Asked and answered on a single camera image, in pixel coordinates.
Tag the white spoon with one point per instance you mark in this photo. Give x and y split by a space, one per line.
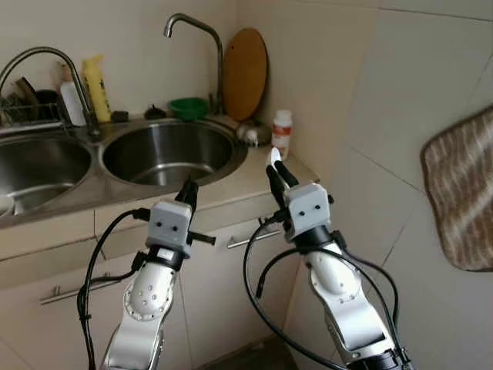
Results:
274 156

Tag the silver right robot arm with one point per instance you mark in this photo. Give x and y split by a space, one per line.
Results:
339 285

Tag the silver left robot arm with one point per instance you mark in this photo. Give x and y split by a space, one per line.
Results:
146 301

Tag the white bottle with red label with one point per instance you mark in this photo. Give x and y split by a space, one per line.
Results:
282 135

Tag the steel sink stopper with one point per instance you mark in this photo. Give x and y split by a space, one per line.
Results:
250 135

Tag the narrow beige cabinet door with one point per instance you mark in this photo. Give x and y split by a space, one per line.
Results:
216 308

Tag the black sink strainer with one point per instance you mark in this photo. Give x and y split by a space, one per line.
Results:
155 113

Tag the green plastic bowl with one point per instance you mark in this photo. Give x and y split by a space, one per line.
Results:
189 108

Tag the stainless steel double sink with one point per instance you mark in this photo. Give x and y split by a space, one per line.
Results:
96 154

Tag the small black block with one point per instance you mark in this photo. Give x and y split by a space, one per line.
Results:
119 116

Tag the round wooden cutting board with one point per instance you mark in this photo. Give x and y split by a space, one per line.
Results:
245 73

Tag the tall curved steel faucet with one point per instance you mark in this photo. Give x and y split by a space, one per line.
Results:
219 69

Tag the yellow detergent bottle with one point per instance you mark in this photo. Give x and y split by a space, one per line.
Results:
97 92

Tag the flexible gooseneck steel faucet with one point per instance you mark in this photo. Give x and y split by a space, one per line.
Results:
83 100

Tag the white pump bottle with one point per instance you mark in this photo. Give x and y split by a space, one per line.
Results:
72 104

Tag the brown striped hanging towel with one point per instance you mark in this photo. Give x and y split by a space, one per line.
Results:
462 193

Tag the wide beige cabinet door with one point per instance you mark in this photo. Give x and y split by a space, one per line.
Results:
46 331

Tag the dark brown scouring sponge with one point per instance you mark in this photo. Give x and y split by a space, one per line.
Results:
25 89

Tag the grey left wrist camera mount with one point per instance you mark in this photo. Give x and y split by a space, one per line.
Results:
169 225

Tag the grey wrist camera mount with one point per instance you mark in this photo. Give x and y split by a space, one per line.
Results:
169 225
308 208

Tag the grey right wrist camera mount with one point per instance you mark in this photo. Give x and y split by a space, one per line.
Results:
308 208

